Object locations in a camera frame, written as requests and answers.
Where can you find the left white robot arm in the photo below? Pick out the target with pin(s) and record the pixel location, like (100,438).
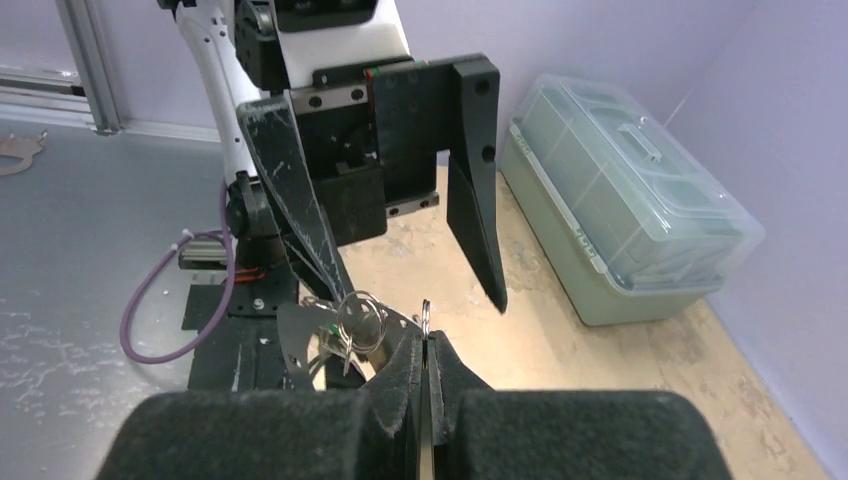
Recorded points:
(251,68)

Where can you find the aluminium frame rail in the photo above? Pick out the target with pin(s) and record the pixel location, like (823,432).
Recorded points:
(139,65)

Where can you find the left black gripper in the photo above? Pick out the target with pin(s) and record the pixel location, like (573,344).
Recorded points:
(346,152)

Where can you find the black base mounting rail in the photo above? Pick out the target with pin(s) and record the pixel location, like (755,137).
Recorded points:
(243,352)

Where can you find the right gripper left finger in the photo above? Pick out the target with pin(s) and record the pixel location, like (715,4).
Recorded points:
(365,433)

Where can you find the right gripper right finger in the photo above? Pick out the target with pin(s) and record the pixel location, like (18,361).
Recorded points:
(483,433)

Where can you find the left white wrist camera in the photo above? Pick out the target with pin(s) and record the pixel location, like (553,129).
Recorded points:
(316,35)

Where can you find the clear green plastic storage box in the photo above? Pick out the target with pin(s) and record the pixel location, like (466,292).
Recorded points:
(635,228)

